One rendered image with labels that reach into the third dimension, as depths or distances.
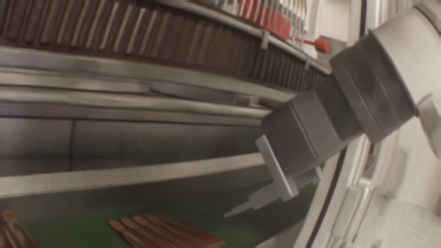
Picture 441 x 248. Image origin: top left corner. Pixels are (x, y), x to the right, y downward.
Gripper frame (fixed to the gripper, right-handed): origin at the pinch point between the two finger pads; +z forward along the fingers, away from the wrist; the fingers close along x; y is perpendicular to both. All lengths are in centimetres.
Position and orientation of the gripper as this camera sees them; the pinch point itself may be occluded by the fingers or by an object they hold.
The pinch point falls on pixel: (242, 209)
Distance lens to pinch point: 30.4
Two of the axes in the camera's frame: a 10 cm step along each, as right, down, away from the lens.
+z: -7.2, 4.9, 4.9
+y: -4.3, -8.7, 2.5
